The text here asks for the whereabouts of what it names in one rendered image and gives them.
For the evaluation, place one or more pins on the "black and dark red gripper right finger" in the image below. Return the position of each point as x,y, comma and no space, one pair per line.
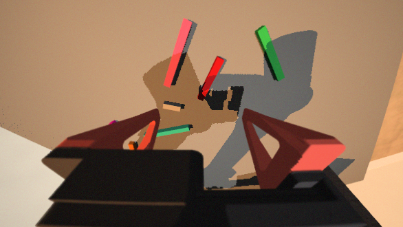
300,148

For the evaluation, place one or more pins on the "pink rod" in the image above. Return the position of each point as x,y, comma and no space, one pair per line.
181,40

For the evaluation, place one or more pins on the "red rod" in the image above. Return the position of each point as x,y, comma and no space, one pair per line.
210,78

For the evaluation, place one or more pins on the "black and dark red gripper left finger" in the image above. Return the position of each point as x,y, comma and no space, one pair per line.
113,136

